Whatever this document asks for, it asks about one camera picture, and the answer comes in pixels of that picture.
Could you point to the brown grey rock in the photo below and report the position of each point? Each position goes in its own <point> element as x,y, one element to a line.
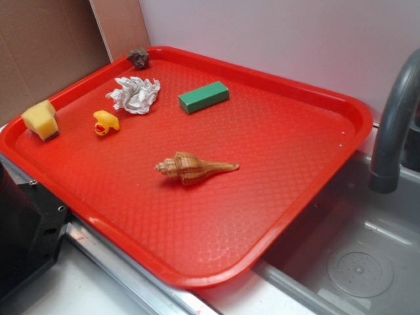
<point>139,58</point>

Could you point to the crumpled white paper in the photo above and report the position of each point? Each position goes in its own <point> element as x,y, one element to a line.
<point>134,94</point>

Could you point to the yellow rubber duck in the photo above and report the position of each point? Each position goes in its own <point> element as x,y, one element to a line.
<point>104,122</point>

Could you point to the red plastic tray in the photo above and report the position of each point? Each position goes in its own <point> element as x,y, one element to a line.
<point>288,138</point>

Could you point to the green rectangular block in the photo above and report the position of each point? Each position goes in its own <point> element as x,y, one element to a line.
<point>203,97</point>

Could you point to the brown cardboard panel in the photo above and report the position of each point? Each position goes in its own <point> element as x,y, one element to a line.
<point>45,47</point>

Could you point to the brown striped spiral shell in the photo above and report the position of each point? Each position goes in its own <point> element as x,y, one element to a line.
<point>190,170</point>

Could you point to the grey curved faucet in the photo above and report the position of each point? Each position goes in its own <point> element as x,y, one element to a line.
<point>397,140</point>

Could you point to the grey plastic sink basin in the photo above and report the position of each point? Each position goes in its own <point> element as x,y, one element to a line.
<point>351,250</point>

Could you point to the yellow sponge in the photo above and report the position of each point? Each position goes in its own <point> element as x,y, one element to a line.
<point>41,120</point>

